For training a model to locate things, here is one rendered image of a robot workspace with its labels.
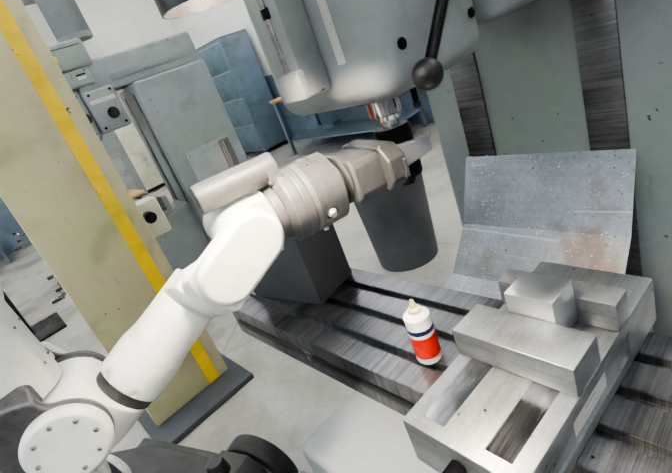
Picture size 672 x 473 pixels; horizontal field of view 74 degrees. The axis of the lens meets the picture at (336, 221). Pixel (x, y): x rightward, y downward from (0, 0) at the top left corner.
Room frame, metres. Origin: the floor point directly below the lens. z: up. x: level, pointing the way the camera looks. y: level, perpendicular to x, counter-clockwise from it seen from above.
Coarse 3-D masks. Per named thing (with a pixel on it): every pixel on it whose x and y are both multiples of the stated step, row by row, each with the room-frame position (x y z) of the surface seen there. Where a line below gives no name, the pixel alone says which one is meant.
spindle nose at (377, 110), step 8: (400, 96) 0.55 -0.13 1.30; (368, 104) 0.56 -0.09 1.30; (376, 104) 0.55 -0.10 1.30; (384, 104) 0.54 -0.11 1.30; (392, 104) 0.54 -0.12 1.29; (400, 104) 0.55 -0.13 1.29; (368, 112) 0.56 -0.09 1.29; (376, 112) 0.55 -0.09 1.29; (384, 112) 0.55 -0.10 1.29; (392, 112) 0.54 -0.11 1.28
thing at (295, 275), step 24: (288, 240) 0.82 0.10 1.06; (312, 240) 0.84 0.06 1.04; (336, 240) 0.89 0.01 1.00; (288, 264) 0.85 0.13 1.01; (312, 264) 0.83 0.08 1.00; (336, 264) 0.87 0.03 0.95; (264, 288) 0.93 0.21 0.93; (288, 288) 0.87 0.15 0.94; (312, 288) 0.82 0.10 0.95; (336, 288) 0.85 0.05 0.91
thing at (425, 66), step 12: (444, 0) 0.45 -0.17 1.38; (444, 12) 0.45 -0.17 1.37; (432, 24) 0.45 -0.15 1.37; (432, 36) 0.44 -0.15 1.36; (432, 48) 0.43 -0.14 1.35; (420, 60) 0.43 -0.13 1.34; (432, 60) 0.42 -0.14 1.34; (420, 72) 0.42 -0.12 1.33; (432, 72) 0.41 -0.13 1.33; (420, 84) 0.42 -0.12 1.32; (432, 84) 0.42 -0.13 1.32
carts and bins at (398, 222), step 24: (384, 192) 2.31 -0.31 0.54; (408, 192) 2.33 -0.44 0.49; (360, 216) 2.50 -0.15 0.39; (384, 216) 2.34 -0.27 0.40; (408, 216) 2.32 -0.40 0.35; (384, 240) 2.38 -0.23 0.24; (408, 240) 2.33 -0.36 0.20; (432, 240) 2.40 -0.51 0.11; (384, 264) 2.45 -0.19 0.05; (408, 264) 2.35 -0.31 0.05
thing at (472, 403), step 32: (576, 288) 0.45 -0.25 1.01; (608, 288) 0.43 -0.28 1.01; (640, 288) 0.45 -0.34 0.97; (608, 320) 0.40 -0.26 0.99; (640, 320) 0.43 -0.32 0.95; (608, 352) 0.38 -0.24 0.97; (448, 384) 0.42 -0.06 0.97; (480, 384) 0.40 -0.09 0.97; (512, 384) 0.38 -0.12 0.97; (608, 384) 0.38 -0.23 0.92; (416, 416) 0.39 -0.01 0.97; (448, 416) 0.37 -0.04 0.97; (480, 416) 0.36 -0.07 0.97; (512, 416) 0.34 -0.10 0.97; (544, 416) 0.33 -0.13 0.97; (576, 416) 0.33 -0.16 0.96; (416, 448) 0.39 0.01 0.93; (448, 448) 0.34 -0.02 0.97; (480, 448) 0.32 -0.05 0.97; (512, 448) 0.31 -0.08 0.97; (544, 448) 0.30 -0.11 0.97; (576, 448) 0.32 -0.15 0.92
